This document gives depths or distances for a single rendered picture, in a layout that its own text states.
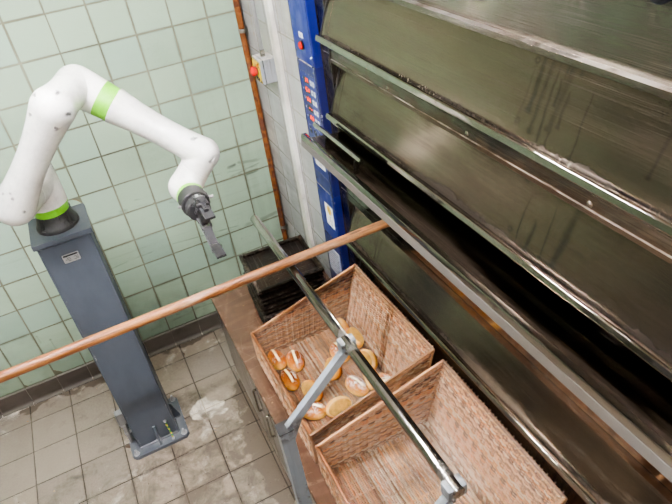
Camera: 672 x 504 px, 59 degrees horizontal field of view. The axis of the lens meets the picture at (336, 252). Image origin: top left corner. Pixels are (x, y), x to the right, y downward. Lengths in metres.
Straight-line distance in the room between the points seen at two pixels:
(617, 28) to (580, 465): 0.99
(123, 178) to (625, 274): 2.27
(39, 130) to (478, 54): 1.22
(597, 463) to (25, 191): 1.75
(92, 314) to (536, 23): 1.91
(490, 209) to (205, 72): 1.74
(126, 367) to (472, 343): 1.51
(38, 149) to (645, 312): 1.62
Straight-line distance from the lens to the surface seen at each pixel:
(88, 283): 2.42
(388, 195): 1.69
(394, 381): 1.98
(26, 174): 2.03
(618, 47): 1.08
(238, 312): 2.65
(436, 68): 1.46
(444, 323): 1.87
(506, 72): 1.28
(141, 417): 2.92
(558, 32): 1.16
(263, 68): 2.53
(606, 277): 1.23
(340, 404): 2.13
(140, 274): 3.19
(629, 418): 1.13
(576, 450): 1.60
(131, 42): 2.75
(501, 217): 1.40
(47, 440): 3.35
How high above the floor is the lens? 2.29
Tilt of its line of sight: 37 degrees down
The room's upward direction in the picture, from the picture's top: 8 degrees counter-clockwise
